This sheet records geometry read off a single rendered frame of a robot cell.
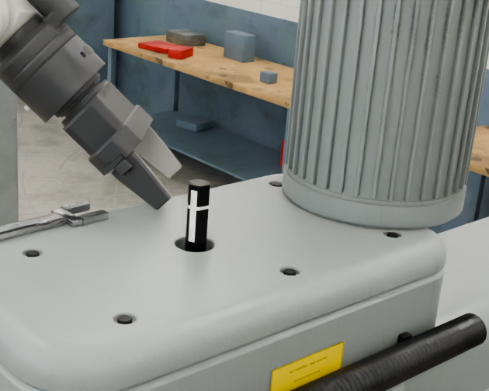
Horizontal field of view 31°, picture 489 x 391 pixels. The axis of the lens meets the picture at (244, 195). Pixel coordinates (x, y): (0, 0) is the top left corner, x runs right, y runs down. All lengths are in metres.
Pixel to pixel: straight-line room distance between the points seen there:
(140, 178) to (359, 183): 0.22
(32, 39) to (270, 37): 6.01
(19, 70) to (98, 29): 7.39
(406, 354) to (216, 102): 6.64
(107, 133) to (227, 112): 6.45
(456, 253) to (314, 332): 0.47
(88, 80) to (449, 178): 0.38
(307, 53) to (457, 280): 0.38
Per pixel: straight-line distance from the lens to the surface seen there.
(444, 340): 0.90
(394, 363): 0.84
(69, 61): 0.90
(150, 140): 0.99
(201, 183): 0.80
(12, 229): 0.83
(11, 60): 0.91
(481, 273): 1.17
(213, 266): 0.78
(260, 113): 7.04
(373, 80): 0.86
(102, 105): 0.90
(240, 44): 6.66
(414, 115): 0.87
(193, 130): 7.12
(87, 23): 8.22
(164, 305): 0.71
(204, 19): 7.48
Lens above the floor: 2.22
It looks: 20 degrees down
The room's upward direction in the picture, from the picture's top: 4 degrees clockwise
